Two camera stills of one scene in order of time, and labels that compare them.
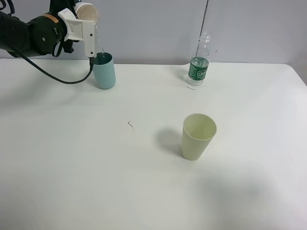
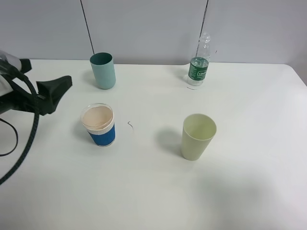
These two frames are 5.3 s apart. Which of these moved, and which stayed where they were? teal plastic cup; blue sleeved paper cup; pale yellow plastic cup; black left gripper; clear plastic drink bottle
Moved: blue sleeved paper cup; black left gripper
Stayed: pale yellow plastic cup; clear plastic drink bottle; teal plastic cup
